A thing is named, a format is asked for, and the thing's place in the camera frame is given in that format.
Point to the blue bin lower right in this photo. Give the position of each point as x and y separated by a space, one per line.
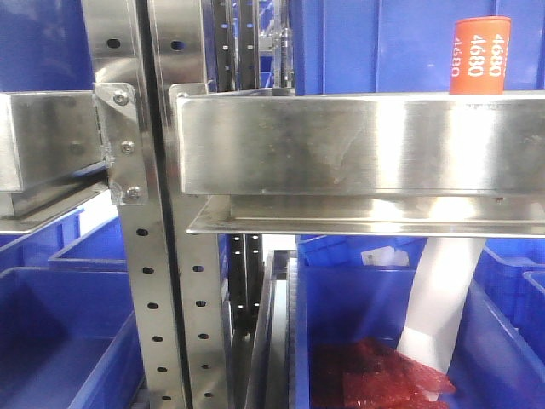
492 365

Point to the blue bin lower left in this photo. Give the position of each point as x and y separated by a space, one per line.
68 339

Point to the stainless steel left shelf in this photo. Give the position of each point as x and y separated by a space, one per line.
51 157

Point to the blue bin upper right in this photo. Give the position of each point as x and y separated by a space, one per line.
344 47

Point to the perforated steel upright post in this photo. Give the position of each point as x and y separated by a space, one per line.
146 54

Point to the stainless steel right shelf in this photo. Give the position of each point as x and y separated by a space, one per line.
431 164

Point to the stainless steel shelf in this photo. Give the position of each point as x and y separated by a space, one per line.
431 164
51 157

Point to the blue bin upper left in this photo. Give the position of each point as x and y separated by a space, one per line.
44 47

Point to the orange cylindrical capacitor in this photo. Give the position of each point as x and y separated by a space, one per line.
479 55

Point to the blue bin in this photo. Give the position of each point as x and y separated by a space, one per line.
68 339
44 47
492 365
344 47

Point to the red plastic bags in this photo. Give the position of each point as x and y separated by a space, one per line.
369 374

